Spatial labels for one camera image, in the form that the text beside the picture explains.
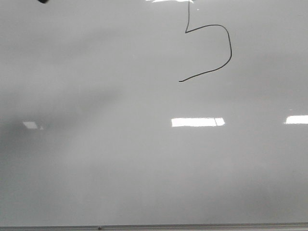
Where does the white whiteboard with metal frame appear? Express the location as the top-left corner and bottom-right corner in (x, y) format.
(0, 0), (308, 228)

